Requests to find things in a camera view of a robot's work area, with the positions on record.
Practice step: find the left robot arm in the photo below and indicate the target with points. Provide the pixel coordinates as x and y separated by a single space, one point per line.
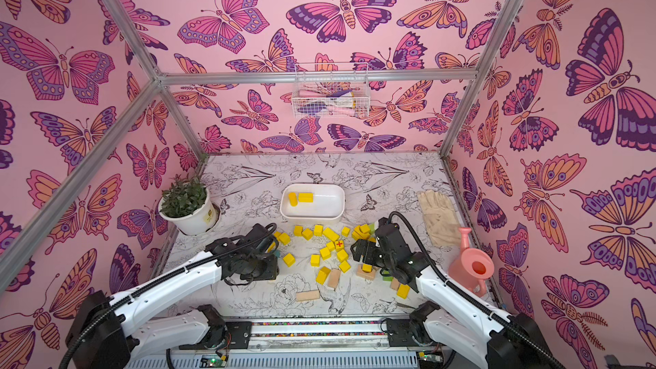
110 331

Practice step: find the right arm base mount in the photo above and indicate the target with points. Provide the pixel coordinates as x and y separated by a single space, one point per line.
407 333

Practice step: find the yellow long block right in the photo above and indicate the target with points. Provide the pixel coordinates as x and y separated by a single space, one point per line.
403 291

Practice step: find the potted green plant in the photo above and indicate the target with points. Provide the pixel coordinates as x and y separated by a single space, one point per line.
188 204

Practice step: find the natural wood block upright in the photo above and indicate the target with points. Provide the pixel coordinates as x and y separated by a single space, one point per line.
333 279

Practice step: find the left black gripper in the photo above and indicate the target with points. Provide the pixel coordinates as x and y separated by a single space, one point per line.
272 272

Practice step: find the yellow cylinder block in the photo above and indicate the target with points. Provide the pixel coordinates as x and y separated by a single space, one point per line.
293 200

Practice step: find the pink watering can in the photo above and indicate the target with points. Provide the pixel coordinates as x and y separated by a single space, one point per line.
473 267

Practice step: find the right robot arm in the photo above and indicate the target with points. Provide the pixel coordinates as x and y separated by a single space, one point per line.
452 315

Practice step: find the beige work glove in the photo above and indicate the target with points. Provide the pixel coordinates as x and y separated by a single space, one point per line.
441 222

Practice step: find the white plastic bin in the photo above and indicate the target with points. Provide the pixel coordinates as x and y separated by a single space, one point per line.
327 208

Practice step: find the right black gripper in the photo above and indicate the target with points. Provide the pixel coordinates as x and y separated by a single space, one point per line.
366 251

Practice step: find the long natural wood block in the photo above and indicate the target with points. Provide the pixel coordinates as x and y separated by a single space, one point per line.
308 296

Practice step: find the wire basket on wall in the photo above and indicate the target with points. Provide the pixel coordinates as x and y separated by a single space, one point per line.
331 90

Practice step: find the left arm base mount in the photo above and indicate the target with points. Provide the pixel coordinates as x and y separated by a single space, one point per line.
233 335

